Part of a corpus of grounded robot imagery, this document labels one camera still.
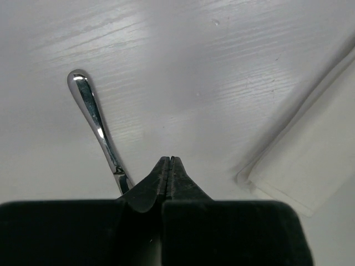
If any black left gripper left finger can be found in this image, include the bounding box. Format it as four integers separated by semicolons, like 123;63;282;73
116;157;170;265

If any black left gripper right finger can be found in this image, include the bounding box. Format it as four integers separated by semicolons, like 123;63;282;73
165;156;211;201

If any silver table knife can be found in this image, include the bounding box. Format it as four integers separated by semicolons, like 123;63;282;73
67;69;134;194

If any white cloth napkin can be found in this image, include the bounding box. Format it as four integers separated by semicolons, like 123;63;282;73
236;43;354;217

